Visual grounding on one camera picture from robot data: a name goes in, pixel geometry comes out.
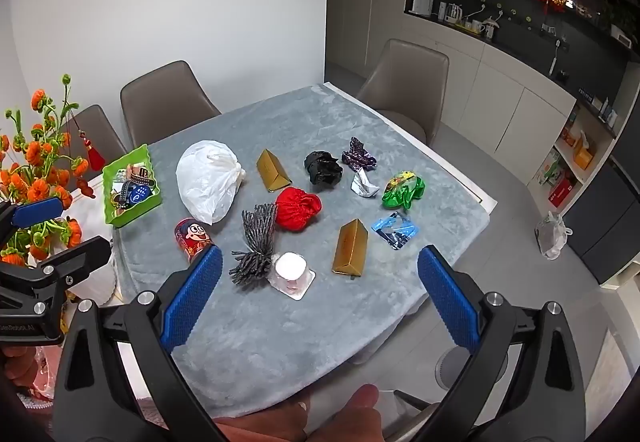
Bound orange artificial flowers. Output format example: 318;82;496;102
0;75;98;268

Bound gold triangular box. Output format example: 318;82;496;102
332;218;370;279
256;148;293;193

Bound purple foil wrapper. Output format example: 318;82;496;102
341;137;378;171

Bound taupe dining chair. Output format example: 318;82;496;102
57;105;128;173
356;39;450;148
120;61;222;148

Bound orange box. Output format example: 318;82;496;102
574;129;597;170

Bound blue clear packet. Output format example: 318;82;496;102
371;211;421;250

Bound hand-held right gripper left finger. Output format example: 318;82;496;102
54;245;236;442

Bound red cloth pouch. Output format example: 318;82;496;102
275;187;323;233

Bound white pudding cup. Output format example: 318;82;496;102
268;252;317;300

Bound white lace cloth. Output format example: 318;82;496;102
62;175;121;308

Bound green plastic basket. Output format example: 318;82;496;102
102;143;163;229

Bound white counter cabinet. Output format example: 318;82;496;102
400;12;578;163

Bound white plastic bag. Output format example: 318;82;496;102
176;139;248;225

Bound red tassel pendant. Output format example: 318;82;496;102
75;115;107;173

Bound dark grey cabinet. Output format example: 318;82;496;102
570;157;640;285

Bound person's left hand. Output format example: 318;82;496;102
0;346;42;395

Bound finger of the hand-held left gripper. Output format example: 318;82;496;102
0;199;65;253
0;236;112;319

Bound green snack wrapper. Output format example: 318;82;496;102
381;171;426;213

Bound blue round tag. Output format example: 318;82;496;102
124;185;153;209

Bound filled translucent plastic bag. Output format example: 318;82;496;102
535;211;573;260

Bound crumpled black plastic bag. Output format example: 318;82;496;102
304;150;345;186

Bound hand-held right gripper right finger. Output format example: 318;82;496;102
395;245;587;442

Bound grey yarn tassel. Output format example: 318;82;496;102
229;203;278;289

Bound red cartoon can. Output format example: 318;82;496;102
174;218;217;268

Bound white paper scrap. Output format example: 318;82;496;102
351;169;379;199

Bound green white carton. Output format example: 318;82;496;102
531;149;561;185

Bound red carton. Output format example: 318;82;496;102
548;167;578;208

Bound person's right hand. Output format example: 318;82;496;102
215;384;383;442

